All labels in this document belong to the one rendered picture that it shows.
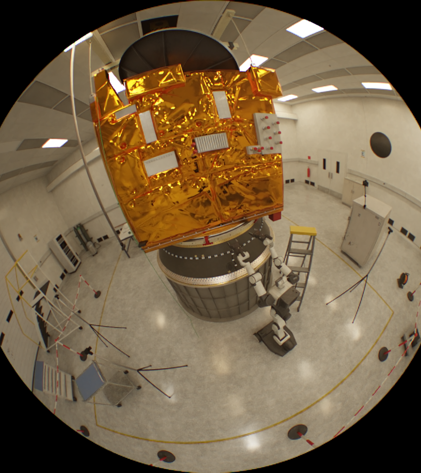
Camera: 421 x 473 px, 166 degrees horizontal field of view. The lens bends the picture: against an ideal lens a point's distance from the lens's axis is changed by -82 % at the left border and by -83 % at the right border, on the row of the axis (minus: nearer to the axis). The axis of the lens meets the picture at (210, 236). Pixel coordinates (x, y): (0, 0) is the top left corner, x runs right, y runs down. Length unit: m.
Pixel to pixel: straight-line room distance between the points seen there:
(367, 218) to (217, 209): 3.36
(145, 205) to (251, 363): 2.71
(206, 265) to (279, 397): 2.41
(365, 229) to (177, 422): 5.14
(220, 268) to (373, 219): 3.42
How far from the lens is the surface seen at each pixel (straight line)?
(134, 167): 1.50
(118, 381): 3.31
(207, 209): 1.59
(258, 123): 1.71
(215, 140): 1.55
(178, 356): 2.94
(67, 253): 8.21
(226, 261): 1.84
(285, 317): 1.86
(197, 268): 1.90
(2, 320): 7.10
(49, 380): 4.36
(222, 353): 2.73
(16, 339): 7.23
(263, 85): 1.88
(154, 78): 1.66
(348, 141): 8.26
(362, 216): 3.93
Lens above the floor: 2.67
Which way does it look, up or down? 33 degrees down
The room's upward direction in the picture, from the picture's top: 14 degrees counter-clockwise
